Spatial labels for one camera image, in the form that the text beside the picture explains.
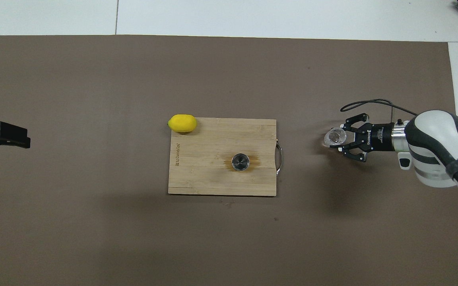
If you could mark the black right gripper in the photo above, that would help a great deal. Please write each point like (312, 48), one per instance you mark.
(378, 137)

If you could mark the clear glass cup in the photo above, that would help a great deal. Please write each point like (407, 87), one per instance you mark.
(335, 137)

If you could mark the metal double jigger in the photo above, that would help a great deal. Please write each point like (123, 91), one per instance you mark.
(240, 162)

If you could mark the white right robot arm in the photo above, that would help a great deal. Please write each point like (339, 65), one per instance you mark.
(431, 159)

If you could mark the wooden cutting board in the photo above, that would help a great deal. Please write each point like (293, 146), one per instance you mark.
(205, 174)

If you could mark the brown table mat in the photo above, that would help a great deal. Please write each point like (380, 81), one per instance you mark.
(133, 246)

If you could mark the yellow lemon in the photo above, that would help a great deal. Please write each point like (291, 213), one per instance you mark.
(182, 123)

